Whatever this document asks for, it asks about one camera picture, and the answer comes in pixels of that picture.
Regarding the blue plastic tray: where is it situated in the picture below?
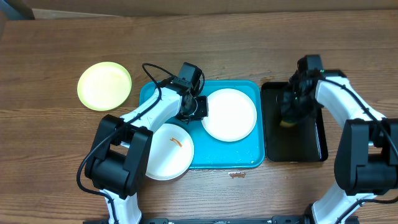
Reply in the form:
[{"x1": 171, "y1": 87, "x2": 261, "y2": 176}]
[{"x1": 139, "y1": 80, "x2": 266, "y2": 170}]

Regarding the white plate with red ring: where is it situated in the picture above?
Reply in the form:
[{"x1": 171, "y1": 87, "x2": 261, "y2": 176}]
[{"x1": 201, "y1": 88, "x2": 257, "y2": 142}]

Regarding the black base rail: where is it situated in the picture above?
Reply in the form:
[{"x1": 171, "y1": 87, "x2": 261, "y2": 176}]
[{"x1": 82, "y1": 215, "x2": 361, "y2": 224}]

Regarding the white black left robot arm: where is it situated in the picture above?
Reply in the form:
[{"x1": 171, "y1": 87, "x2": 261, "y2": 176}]
[{"x1": 76, "y1": 77, "x2": 208, "y2": 223}]

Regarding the brown cardboard backdrop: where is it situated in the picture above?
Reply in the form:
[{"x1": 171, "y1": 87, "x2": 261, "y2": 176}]
[{"x1": 24, "y1": 0, "x2": 397, "y2": 16}]

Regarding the white plate with orange streak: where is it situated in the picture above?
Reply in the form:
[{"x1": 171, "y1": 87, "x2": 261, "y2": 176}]
[{"x1": 146, "y1": 124, "x2": 194, "y2": 180}]

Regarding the black water tray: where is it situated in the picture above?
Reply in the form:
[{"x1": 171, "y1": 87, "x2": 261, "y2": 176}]
[{"x1": 261, "y1": 82, "x2": 328, "y2": 162}]

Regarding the yellow plate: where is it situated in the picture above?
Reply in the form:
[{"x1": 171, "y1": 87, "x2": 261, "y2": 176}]
[{"x1": 76, "y1": 62, "x2": 132, "y2": 111}]

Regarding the green yellow sponge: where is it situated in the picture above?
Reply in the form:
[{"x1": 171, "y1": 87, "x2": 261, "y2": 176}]
[{"x1": 279, "y1": 120, "x2": 297, "y2": 128}]

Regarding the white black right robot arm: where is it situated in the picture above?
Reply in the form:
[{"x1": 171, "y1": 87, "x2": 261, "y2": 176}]
[{"x1": 277, "y1": 68, "x2": 397, "y2": 223}]

